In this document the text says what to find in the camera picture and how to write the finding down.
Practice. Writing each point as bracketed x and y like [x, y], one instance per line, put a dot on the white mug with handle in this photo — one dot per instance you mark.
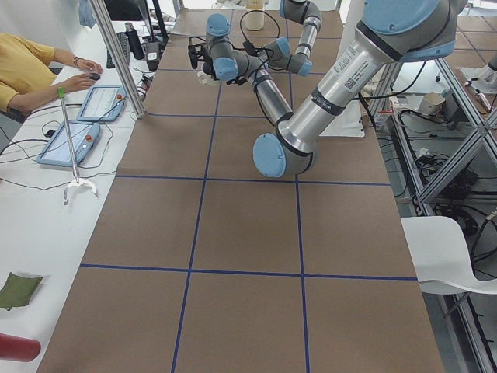
[206, 79]

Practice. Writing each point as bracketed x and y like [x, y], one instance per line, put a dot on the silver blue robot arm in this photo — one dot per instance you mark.
[276, 55]
[388, 32]

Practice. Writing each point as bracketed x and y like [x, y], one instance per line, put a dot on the beige cylindrical cup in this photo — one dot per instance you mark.
[254, 18]

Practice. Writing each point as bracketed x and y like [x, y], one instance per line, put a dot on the paper cup on shelf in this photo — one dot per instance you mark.
[431, 103]

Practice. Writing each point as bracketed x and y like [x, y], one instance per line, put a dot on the black box with label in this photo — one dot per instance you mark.
[153, 55]

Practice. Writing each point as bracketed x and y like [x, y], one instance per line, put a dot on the black water bottle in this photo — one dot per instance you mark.
[134, 41]

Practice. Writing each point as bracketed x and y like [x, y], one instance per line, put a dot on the black monitor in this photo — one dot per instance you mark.
[127, 10]

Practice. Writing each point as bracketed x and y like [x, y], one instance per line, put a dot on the upper blue teach pendant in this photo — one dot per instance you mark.
[102, 103]

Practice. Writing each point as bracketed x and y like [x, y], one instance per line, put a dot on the person in yellow shirt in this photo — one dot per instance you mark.
[27, 83]

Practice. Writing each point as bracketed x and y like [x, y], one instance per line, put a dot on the white chair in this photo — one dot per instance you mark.
[440, 257]

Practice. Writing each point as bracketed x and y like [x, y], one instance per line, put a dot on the green cloth pouch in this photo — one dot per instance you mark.
[18, 290]

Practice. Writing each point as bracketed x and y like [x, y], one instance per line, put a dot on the red cylinder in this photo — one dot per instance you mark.
[15, 348]

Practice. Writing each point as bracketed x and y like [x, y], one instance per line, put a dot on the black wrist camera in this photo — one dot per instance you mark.
[196, 52]

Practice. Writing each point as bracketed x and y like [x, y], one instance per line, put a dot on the aluminium frame post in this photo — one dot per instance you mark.
[112, 44]

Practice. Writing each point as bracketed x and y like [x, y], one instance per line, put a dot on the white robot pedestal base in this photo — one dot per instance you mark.
[349, 122]

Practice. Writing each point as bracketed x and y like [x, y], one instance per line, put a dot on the grabber stick green handle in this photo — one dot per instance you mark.
[77, 180]

